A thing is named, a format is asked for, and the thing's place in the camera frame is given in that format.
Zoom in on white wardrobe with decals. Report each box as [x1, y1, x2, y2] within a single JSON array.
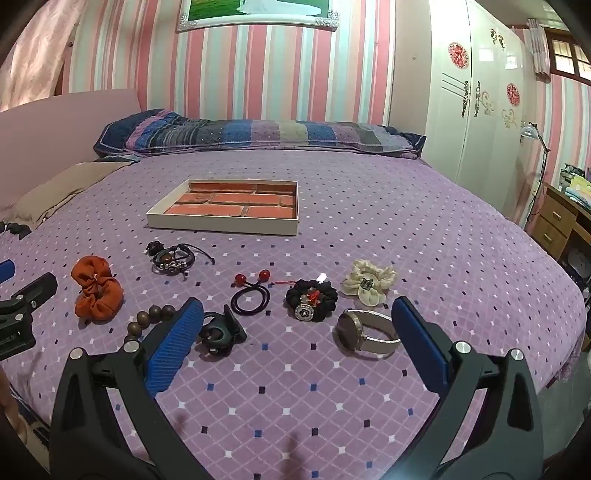
[[425, 0, 539, 222]]

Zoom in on bed with purple dotted cover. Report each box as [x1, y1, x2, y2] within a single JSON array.
[[0, 152, 589, 480]]

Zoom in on shallow box with brick print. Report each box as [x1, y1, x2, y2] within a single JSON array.
[[146, 178, 299, 236]]

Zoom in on brown wooden bead bracelet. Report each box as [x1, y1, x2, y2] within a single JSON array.
[[122, 305, 177, 348]]

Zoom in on leather cord bracelet with beads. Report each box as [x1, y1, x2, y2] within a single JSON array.
[[150, 243, 218, 280]]

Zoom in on patchwork striped pillow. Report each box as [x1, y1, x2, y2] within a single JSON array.
[[93, 109, 426, 161]]

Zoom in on beige folded blanket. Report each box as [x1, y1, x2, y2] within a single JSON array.
[[11, 161, 134, 227]]

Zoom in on clutter on desk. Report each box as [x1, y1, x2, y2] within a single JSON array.
[[558, 164, 591, 206]]

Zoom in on wristwatch with white band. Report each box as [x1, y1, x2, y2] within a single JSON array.
[[335, 308, 402, 361]]

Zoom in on wooden framed window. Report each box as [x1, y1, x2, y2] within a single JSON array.
[[545, 28, 591, 84]]

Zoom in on cream scrunchie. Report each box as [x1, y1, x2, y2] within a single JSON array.
[[342, 259, 398, 309]]

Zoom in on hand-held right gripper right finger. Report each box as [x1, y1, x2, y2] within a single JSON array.
[[392, 295, 546, 480]]

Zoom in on pink window curtain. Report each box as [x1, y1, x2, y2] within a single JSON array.
[[526, 18, 552, 84]]

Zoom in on black scrunchie with charm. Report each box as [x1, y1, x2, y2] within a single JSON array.
[[285, 278, 339, 320]]

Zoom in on dark hair claw clip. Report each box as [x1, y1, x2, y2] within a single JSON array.
[[198, 305, 247, 356]]

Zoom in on orange scrunchie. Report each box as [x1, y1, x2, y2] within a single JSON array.
[[71, 257, 124, 319]]

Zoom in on pink patterned curtain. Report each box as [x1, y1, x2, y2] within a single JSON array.
[[0, 0, 86, 112]]

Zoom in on black hair tie red beads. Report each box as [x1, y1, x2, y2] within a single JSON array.
[[231, 271, 271, 317]]

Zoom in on small dark objects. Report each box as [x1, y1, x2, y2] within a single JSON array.
[[0, 220, 32, 240]]

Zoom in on white framed picture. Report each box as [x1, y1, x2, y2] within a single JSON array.
[[175, 0, 340, 33]]

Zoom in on pink headboard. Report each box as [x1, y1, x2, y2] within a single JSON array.
[[0, 89, 141, 208]]

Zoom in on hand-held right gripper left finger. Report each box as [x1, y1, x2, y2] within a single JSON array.
[[48, 296, 208, 480]]

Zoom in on wooden desk with drawers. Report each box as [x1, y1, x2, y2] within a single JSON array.
[[531, 182, 591, 264]]

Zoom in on red tassel charm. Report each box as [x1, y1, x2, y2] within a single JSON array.
[[269, 273, 329, 306]]

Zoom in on silver desk lamp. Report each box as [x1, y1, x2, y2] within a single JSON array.
[[519, 122, 551, 217]]

